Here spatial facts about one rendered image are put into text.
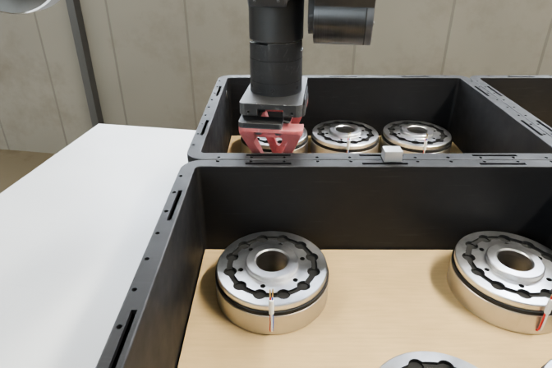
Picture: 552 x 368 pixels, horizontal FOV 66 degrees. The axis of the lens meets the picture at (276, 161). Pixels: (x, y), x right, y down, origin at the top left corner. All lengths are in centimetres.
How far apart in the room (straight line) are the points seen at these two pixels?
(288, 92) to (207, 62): 175
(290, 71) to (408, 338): 27
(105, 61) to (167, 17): 43
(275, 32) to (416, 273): 28
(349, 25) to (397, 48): 164
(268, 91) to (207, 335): 24
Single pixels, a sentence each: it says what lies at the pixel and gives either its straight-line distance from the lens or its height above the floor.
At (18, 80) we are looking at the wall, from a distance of 277.
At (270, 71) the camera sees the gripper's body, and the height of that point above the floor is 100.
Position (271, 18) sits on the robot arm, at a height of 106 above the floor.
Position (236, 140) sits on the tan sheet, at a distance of 71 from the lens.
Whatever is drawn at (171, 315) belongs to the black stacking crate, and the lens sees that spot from 35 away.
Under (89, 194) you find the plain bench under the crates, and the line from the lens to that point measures 88.
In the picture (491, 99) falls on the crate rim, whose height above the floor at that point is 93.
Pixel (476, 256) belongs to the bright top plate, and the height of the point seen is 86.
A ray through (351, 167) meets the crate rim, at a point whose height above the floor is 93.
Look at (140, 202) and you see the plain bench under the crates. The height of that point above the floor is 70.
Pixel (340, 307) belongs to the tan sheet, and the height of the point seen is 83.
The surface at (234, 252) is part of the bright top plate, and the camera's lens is 42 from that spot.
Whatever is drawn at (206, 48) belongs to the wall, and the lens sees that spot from 218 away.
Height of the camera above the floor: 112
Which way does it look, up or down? 27 degrees down
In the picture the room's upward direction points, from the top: straight up
